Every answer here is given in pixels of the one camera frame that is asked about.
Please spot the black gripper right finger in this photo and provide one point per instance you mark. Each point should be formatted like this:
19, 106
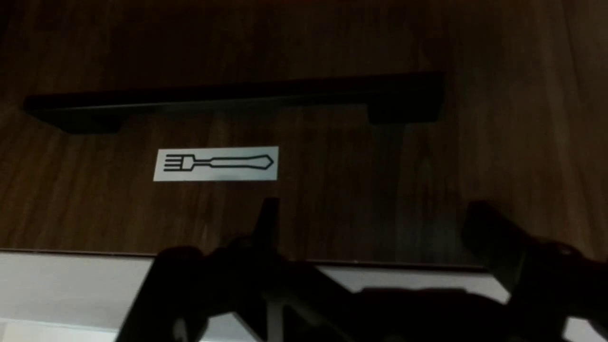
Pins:
548, 282

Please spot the black drawer handle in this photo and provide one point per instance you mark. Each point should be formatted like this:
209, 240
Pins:
407, 98

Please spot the white fork label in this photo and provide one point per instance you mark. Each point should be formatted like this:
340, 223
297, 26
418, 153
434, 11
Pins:
234, 164

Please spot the dark wood drawer front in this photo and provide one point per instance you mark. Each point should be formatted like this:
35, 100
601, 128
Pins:
523, 125

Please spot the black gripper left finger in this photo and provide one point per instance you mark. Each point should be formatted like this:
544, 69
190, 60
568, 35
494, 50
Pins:
276, 299

